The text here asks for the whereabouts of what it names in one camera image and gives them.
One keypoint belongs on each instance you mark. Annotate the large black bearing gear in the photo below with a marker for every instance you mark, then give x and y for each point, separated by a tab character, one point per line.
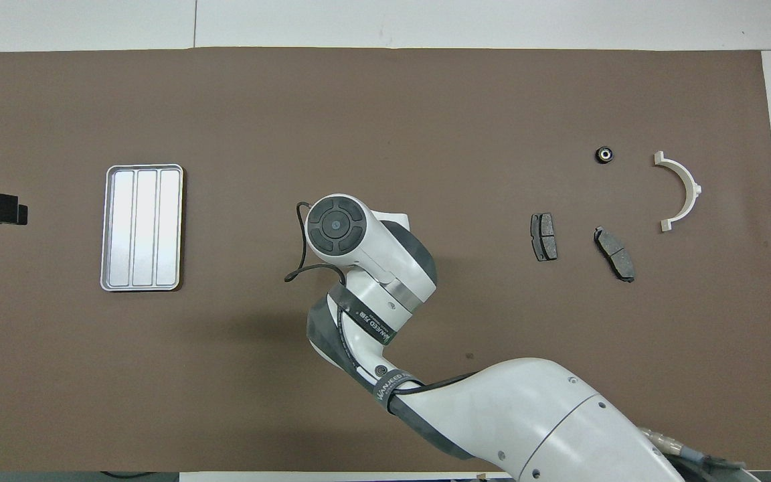
603	154

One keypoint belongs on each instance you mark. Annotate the silver metal tray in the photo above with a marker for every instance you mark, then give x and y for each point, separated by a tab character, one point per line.
141	227

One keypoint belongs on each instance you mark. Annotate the white semicircular plastic bracket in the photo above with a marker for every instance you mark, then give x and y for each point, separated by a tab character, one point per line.
695	192

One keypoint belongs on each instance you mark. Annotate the rectangular dark brake pad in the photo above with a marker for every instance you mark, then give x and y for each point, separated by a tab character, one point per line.
545	237

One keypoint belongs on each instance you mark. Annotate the brown table mat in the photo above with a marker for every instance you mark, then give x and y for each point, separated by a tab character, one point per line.
425	120

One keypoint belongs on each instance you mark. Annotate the curved dark brake pad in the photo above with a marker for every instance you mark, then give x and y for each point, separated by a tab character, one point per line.
616	256

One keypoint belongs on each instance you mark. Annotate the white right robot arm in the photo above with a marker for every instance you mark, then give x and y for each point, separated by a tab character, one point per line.
526	415

